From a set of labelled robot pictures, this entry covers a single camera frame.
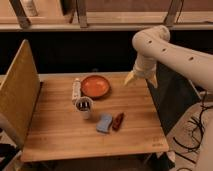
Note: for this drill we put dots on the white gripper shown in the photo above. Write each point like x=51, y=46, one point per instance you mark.
x=144, y=67

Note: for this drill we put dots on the dark red pepper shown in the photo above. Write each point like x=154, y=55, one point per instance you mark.
x=117, y=122

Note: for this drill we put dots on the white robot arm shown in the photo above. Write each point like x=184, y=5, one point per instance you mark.
x=152, y=45

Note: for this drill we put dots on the dark right side panel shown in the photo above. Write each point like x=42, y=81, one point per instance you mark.
x=173, y=96

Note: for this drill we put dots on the orange plate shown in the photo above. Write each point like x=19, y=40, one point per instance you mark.
x=95, y=86

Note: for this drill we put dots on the blue sponge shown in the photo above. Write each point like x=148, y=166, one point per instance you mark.
x=104, y=123

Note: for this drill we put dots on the left wooden side panel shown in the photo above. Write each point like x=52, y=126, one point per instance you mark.
x=18, y=95

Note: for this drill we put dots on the wooden shelf rail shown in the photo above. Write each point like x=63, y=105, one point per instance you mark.
x=119, y=21

